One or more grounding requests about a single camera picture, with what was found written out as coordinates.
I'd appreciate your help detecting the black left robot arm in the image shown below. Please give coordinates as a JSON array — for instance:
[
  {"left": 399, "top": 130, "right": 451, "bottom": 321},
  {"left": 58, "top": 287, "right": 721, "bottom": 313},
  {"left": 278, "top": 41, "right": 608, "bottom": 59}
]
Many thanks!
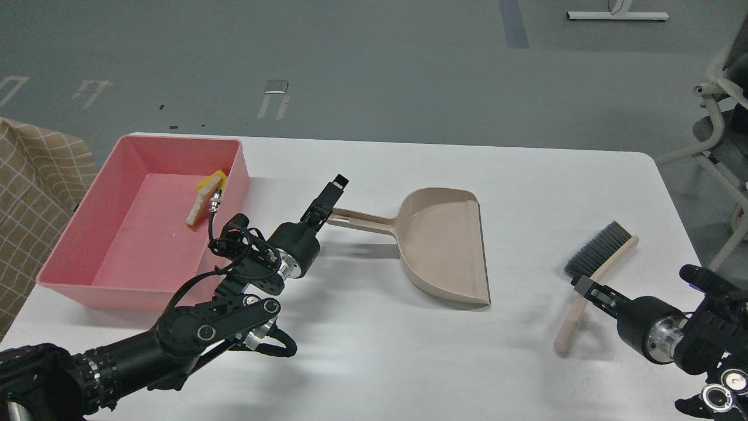
[{"left": 2, "top": 175, "right": 348, "bottom": 420}]

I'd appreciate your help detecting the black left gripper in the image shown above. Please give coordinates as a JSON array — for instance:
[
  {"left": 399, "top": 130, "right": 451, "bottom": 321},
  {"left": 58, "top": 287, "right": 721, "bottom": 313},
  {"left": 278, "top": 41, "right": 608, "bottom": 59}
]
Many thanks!
[{"left": 269, "top": 175, "right": 348, "bottom": 279}]

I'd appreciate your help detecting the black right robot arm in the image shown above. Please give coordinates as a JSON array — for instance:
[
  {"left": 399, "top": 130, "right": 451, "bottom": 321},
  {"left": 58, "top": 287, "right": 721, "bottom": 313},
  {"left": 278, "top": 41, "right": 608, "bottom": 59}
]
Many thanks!
[{"left": 566, "top": 264, "right": 747, "bottom": 420}]

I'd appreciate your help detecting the grey floor socket plate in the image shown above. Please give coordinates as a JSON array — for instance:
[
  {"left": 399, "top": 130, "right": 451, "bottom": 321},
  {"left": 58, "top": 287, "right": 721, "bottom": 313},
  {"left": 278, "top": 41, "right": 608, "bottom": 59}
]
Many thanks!
[{"left": 264, "top": 80, "right": 290, "bottom": 94}]

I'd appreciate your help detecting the white office chair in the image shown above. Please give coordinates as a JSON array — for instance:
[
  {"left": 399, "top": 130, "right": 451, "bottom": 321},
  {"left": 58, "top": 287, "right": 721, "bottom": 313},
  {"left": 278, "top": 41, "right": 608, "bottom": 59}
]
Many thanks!
[{"left": 655, "top": 22, "right": 746, "bottom": 272}]

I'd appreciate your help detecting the beige checkered cloth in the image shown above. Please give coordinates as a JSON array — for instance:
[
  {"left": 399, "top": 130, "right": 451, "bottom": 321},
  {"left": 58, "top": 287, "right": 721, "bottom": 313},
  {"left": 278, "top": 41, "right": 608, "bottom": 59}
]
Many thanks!
[{"left": 1, "top": 118, "right": 98, "bottom": 336}]

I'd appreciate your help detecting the white bread slice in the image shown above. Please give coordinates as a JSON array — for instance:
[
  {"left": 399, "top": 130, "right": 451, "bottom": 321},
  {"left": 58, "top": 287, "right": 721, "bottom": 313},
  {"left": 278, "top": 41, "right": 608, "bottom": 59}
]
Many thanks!
[{"left": 185, "top": 189, "right": 223, "bottom": 227}]

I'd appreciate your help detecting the yellow sponge piece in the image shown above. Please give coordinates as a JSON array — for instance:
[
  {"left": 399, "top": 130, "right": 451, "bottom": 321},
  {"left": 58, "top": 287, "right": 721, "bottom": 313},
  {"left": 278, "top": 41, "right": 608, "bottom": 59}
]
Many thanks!
[{"left": 196, "top": 170, "right": 228, "bottom": 202}]

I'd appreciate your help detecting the beige plastic dustpan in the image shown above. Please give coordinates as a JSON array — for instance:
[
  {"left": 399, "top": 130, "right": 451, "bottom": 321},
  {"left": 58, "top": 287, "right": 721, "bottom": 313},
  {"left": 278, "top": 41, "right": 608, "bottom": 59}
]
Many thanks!
[{"left": 327, "top": 187, "right": 491, "bottom": 307}]

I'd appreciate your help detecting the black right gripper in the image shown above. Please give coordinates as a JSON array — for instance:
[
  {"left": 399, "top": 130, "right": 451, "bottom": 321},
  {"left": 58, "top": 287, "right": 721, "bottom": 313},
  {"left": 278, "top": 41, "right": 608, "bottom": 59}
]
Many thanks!
[{"left": 571, "top": 275, "right": 687, "bottom": 365}]

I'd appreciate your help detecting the beige hand brush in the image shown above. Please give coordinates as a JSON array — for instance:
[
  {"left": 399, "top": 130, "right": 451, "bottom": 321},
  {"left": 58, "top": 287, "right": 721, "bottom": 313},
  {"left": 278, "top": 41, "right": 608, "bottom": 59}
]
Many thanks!
[{"left": 553, "top": 221, "right": 639, "bottom": 355}]

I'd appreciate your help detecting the pink plastic bin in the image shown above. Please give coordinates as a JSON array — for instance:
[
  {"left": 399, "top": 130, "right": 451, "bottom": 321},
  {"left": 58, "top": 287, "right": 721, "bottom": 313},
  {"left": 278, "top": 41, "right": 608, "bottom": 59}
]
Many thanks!
[{"left": 36, "top": 134, "right": 250, "bottom": 311}]

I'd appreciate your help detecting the white desk foot bar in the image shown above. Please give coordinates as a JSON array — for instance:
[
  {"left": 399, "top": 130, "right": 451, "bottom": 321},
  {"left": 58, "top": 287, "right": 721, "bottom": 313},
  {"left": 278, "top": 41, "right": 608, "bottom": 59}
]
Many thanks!
[{"left": 566, "top": 11, "right": 670, "bottom": 22}]

